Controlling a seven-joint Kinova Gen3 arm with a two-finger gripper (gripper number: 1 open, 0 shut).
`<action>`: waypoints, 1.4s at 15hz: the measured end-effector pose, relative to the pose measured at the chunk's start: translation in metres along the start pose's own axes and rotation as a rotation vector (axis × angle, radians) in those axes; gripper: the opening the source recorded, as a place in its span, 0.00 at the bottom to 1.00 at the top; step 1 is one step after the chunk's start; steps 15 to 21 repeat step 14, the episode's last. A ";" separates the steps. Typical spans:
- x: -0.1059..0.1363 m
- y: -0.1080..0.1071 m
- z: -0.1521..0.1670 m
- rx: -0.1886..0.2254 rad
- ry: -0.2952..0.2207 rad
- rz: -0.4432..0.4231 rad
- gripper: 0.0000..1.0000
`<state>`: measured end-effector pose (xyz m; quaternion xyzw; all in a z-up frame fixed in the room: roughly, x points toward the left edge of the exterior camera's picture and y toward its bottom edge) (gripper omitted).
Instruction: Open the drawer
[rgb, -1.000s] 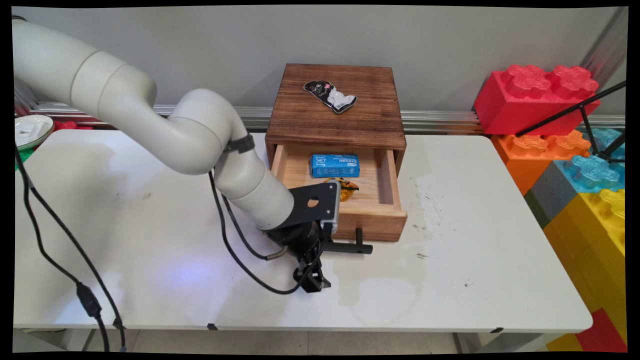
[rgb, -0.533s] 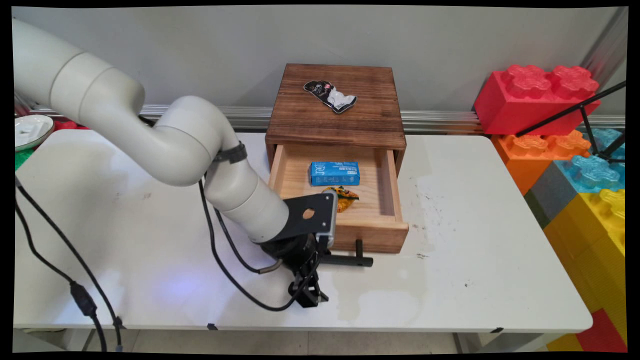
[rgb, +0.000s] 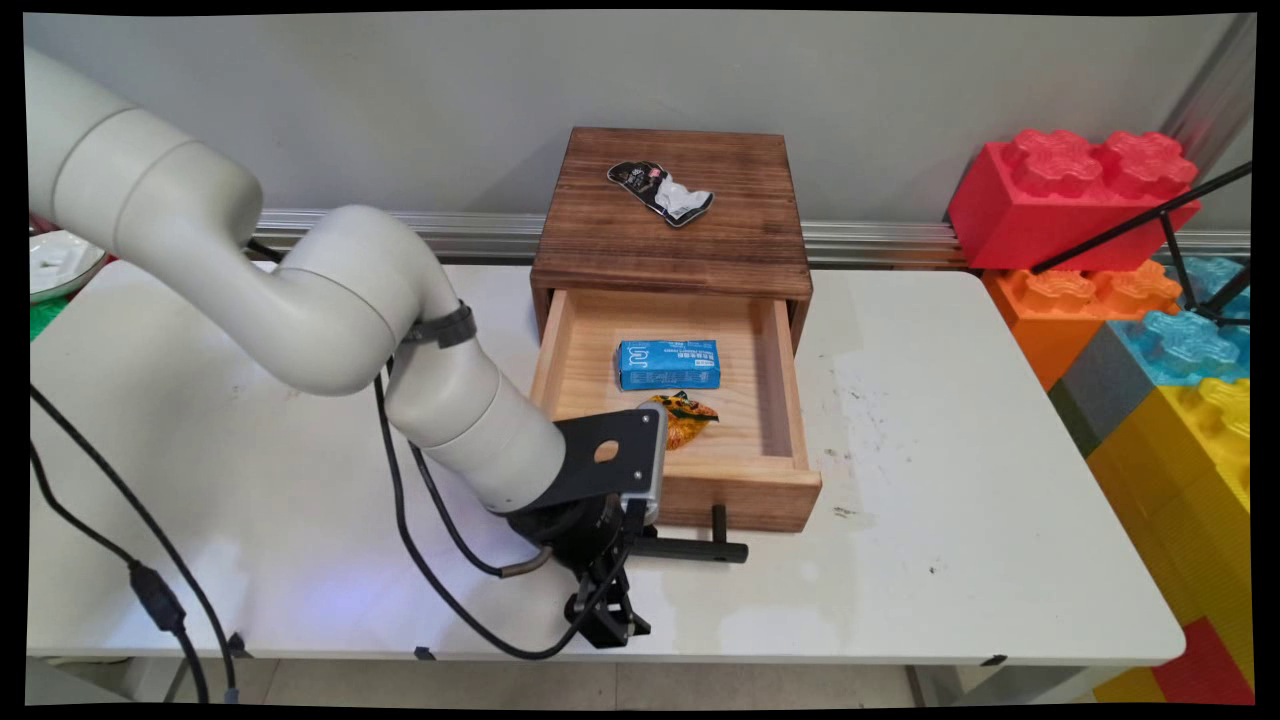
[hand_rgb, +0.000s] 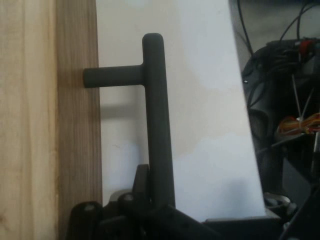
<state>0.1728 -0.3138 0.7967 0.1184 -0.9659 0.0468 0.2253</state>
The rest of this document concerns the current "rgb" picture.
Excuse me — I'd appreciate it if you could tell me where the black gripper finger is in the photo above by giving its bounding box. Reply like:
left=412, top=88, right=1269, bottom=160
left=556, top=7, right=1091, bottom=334
left=604, top=560, right=653, bottom=643
left=564, top=568, right=619, bottom=649

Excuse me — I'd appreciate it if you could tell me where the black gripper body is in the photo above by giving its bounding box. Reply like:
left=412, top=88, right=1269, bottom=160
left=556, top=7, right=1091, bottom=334
left=505, top=493, right=641, bottom=581

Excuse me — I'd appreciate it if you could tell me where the light wooden drawer black handle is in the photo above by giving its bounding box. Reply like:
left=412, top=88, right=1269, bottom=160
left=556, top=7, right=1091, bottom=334
left=527, top=290, right=824, bottom=565

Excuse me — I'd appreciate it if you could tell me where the orange snack packet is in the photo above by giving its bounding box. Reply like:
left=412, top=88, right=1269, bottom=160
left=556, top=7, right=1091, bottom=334
left=640, top=391, right=720, bottom=452

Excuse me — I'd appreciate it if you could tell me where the blue cardboard box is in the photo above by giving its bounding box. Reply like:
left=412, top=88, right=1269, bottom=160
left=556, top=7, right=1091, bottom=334
left=616, top=339, right=723, bottom=392

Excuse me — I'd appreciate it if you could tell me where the black white snack packet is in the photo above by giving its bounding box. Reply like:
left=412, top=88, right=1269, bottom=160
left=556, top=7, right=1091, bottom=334
left=607, top=160, right=715, bottom=228

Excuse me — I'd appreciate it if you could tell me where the big grey toy block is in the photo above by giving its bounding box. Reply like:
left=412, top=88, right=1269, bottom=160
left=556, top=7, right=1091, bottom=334
left=1047, top=325, right=1163, bottom=457

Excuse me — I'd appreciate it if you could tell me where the big orange toy block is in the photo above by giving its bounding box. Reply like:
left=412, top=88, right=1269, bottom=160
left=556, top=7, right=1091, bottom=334
left=984, top=258, right=1184, bottom=391

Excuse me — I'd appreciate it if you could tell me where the big yellow toy block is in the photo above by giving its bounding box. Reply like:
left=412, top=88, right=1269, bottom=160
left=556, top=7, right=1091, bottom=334
left=1087, top=378, right=1254, bottom=691

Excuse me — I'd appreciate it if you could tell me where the green mat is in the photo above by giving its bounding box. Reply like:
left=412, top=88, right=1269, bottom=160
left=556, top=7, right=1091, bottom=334
left=29, top=297, right=71, bottom=343

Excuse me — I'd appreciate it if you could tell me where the small red toy block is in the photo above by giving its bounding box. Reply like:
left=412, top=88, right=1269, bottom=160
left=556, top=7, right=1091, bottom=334
left=1150, top=615, right=1256, bottom=707

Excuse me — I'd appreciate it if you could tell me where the white plate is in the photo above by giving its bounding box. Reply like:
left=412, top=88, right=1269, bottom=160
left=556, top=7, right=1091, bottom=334
left=29, top=230, right=108, bottom=304

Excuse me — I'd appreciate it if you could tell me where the big red toy block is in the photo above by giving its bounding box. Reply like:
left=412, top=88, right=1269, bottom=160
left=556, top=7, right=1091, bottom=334
left=947, top=128, right=1202, bottom=272

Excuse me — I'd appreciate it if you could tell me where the big blue toy block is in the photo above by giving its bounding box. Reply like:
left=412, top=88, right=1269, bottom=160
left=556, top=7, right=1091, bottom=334
left=1108, top=255, right=1252, bottom=387

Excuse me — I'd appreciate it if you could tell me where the black tripod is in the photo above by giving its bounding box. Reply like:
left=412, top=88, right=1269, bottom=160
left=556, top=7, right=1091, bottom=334
left=1030, top=160, right=1254, bottom=328

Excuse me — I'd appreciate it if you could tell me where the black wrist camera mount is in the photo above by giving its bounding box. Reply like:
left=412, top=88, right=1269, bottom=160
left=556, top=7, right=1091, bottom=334
left=535, top=402, right=669, bottom=528

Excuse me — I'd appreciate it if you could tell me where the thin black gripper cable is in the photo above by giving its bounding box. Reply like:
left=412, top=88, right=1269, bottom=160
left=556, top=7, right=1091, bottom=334
left=408, top=440, right=554, bottom=580

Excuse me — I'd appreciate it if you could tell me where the thick black gripper cable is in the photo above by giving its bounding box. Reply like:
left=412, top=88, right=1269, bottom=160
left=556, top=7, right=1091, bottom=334
left=373, top=372, right=626, bottom=662

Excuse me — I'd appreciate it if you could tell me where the black strap on arm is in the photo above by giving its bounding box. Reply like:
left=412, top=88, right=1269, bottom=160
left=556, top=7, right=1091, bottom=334
left=403, top=302, right=479, bottom=350

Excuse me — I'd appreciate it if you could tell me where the long plain black cable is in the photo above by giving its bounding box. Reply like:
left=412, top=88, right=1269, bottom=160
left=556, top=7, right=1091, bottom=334
left=29, top=385, right=241, bottom=703

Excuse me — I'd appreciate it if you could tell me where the black cable with connector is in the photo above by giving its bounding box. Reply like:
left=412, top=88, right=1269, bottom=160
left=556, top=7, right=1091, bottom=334
left=29, top=445, right=211, bottom=703

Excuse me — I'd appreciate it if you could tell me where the aluminium wall rail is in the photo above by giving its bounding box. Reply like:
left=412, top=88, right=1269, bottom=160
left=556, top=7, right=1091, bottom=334
left=250, top=207, right=1252, bottom=271

